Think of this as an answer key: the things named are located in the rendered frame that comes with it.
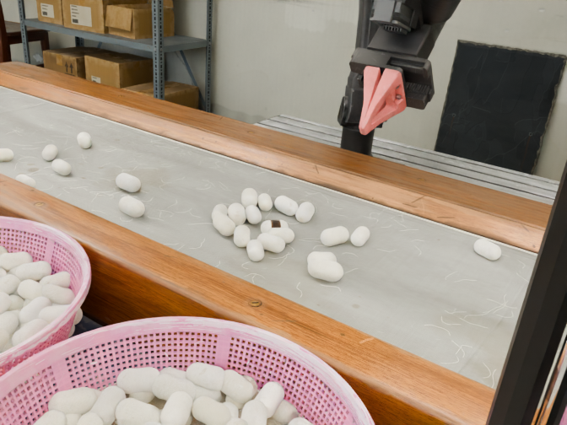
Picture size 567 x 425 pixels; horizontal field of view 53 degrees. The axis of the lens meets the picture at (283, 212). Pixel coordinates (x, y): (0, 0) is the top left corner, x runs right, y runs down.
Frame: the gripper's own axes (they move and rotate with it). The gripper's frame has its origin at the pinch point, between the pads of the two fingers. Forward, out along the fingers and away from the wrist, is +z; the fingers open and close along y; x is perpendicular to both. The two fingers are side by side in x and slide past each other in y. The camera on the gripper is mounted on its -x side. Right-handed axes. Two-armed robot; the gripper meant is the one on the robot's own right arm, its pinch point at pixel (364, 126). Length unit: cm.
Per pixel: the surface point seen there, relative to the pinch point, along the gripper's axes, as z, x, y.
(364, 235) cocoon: 12.7, 2.5, 5.3
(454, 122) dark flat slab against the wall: -115, 158, -40
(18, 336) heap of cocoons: 39.3, -18.2, -9.7
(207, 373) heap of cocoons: 34.6, -14.7, 5.6
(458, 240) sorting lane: 6.4, 9.9, 13.7
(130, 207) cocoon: 22.3, -5.5, -19.4
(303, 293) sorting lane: 23.4, -4.5, 5.0
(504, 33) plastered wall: -145, 130, -28
